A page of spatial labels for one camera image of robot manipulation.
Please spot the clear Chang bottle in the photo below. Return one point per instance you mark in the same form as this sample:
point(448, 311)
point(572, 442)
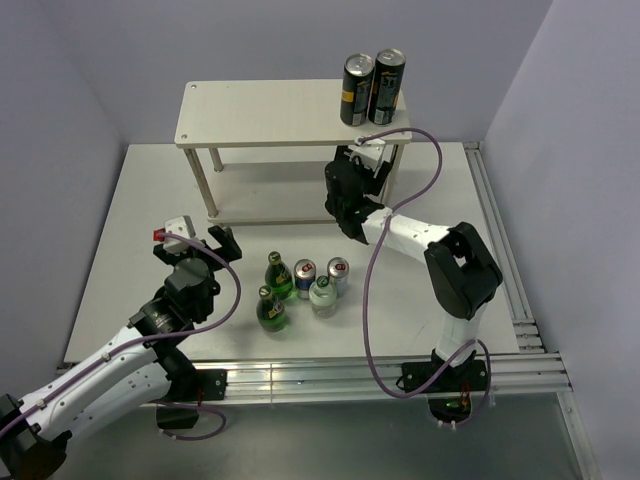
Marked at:
point(323, 297)

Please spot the silver can right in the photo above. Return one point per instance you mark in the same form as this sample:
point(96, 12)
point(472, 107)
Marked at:
point(338, 272)

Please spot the black tall can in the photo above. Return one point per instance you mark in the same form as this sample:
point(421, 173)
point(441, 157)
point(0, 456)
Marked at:
point(388, 74)
point(356, 88)

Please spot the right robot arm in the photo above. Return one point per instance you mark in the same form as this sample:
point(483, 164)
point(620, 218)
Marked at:
point(463, 273)

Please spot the green perrier bottle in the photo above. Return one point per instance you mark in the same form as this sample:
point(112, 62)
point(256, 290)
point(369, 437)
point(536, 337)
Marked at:
point(278, 276)
point(270, 310)

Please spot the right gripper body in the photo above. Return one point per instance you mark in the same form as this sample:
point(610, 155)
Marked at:
point(370, 184)

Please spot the black tall can left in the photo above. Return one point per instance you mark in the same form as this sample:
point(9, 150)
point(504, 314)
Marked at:
point(356, 88)

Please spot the blue silver can left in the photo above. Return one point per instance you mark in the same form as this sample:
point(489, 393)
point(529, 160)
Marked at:
point(304, 277)

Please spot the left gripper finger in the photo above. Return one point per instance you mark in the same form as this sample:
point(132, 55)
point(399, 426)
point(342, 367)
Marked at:
point(229, 251)
point(222, 235)

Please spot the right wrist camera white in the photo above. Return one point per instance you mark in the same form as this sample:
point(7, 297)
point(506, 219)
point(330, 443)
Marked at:
point(368, 154)

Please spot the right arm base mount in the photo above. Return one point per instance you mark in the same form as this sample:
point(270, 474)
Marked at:
point(456, 396)

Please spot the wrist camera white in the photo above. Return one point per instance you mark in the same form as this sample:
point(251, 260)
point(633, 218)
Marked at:
point(368, 154)
point(174, 232)

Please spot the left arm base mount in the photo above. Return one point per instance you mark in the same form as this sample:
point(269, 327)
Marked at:
point(212, 382)

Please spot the green Perrier bottle front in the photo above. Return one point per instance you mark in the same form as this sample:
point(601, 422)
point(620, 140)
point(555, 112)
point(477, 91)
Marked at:
point(270, 310)

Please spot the black tall can right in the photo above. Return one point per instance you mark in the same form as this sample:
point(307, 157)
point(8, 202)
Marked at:
point(388, 74)

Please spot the white two-tier shelf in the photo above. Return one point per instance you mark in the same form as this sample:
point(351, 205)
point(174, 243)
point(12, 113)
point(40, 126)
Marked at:
point(258, 148)

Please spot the aluminium rail frame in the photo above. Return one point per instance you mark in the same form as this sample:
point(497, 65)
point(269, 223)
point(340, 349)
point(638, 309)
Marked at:
point(388, 317)

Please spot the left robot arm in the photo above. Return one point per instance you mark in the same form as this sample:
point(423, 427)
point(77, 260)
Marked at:
point(141, 364)

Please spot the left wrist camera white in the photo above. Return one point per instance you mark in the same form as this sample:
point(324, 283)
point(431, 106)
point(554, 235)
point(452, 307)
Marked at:
point(174, 232)

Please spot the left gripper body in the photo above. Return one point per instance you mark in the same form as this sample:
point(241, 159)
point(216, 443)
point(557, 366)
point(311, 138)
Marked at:
point(200, 249)

